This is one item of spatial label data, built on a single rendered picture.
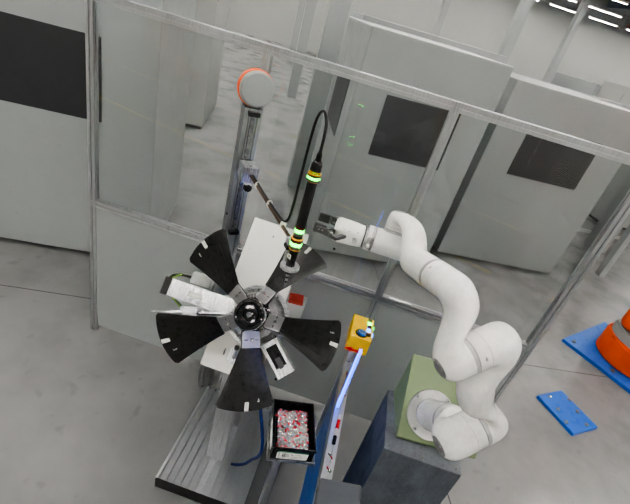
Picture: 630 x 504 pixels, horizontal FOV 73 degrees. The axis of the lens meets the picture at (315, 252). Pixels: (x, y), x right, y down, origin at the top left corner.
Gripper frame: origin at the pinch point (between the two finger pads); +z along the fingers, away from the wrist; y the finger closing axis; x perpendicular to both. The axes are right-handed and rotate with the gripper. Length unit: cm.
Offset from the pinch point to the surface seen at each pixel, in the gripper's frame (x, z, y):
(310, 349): -47.9, -10.2, -7.1
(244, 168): -8, 42, 45
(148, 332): -151, 95, 70
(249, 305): -40.4, 16.6, -3.3
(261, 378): -65, 4, -12
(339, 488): -41, -28, -60
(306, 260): -25.2, 2.0, 15.4
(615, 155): 37, -106, 70
